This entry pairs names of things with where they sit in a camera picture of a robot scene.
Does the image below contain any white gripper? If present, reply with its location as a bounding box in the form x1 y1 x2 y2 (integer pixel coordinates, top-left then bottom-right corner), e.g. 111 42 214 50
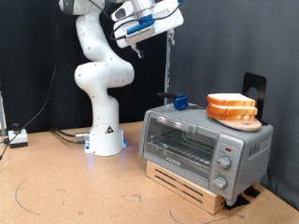
112 0 185 60

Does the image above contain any fork with blue grip block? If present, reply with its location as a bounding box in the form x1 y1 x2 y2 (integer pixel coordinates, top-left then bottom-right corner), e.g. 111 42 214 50
156 91 199 111

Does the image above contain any white bread slice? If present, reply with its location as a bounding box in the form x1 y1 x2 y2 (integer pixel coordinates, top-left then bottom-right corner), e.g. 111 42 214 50
206 92 256 107
206 109 256 121
206 103 259 117

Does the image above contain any silver toaster oven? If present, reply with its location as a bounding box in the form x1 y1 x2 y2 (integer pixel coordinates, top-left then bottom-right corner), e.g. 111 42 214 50
138 103 275 206

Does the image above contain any silver oven knob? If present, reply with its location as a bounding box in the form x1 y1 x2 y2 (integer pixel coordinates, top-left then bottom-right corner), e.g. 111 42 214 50
212 175 228 190
217 155 233 171

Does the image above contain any vertical aluminium pole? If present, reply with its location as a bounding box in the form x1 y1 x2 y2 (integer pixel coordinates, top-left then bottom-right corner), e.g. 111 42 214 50
164 29 173 105

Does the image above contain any grey backdrop curtain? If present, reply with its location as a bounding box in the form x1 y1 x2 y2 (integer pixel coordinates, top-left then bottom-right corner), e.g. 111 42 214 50
167 0 299 209

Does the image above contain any black metal bookend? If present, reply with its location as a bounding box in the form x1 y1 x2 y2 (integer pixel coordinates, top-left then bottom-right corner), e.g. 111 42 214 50
242 72 269 126

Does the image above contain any round wooden board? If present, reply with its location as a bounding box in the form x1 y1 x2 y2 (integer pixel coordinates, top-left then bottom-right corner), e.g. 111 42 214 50
214 117 263 133

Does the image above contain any black backdrop curtain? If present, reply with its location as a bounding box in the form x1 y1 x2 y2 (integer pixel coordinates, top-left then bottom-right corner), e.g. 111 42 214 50
0 0 169 134

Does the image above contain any grey emergency stop box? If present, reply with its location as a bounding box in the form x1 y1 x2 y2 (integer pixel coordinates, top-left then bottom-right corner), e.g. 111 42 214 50
7 122 29 149

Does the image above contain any thin metal pole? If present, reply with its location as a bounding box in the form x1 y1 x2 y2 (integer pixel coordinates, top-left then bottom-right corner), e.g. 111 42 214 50
0 90 7 137

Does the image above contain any black foam pad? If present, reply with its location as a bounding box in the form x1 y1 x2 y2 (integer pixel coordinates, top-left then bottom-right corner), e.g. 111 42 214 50
244 186 262 199
223 195 251 211

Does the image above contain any black camera cable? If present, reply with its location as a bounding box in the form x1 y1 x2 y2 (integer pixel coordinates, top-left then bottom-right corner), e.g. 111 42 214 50
88 0 183 42

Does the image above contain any wire oven rack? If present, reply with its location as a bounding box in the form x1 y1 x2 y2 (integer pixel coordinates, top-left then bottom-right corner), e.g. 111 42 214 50
148 129 218 166

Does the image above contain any black cable silver plug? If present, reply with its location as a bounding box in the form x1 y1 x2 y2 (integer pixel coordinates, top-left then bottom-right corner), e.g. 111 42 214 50
50 127 92 139

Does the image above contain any black base cable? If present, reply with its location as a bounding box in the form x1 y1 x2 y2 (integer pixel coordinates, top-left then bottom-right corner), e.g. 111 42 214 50
52 132 88 145

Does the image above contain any long black hanging cable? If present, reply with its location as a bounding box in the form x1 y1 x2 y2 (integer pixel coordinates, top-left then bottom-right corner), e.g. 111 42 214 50
0 18 60 161

